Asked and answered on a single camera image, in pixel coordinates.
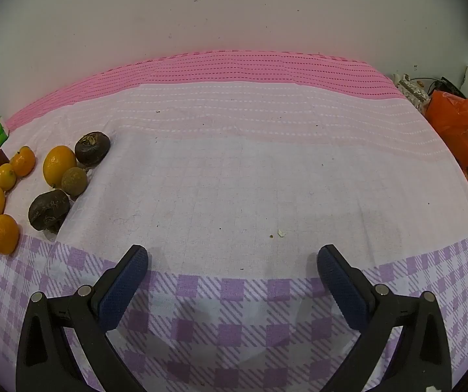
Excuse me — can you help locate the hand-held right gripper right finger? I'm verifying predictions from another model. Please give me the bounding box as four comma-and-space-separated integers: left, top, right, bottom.
317, 244, 452, 392

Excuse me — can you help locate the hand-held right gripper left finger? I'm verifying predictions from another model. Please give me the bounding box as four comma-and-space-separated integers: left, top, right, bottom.
16, 244, 150, 392

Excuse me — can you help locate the dark chestnut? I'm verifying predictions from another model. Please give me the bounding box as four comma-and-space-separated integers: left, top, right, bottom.
74, 131, 111, 168
28, 189, 71, 233

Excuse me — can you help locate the brown longan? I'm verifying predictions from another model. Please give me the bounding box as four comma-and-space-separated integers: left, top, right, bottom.
61, 167, 88, 196

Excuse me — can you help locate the pink and purple checked tablecloth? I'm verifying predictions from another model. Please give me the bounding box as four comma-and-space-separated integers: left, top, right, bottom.
0, 50, 468, 392

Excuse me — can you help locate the orange plastic bag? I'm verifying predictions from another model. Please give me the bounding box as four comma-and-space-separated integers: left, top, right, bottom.
426, 91, 468, 197

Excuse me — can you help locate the silver foil packet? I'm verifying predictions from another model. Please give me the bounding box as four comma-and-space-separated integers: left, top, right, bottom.
395, 74, 429, 109

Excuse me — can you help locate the black cable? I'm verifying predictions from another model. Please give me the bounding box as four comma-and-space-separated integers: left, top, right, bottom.
430, 77, 463, 99

